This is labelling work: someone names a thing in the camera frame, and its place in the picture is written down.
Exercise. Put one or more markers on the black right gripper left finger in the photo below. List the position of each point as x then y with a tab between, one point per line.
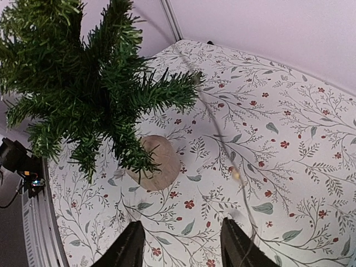
127	250

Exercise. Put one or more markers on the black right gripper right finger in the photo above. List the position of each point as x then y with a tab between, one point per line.
237	249

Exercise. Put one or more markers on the wooden tree stump base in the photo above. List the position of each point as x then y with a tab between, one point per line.
166	161

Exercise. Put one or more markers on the small green christmas tree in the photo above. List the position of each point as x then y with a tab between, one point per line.
84	90

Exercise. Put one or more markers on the floral patterned table mat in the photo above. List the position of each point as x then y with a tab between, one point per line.
265	140

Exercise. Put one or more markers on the front aluminium rail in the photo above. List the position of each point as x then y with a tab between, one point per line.
41	234

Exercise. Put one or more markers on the left aluminium corner post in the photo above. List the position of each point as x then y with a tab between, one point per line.
172	20

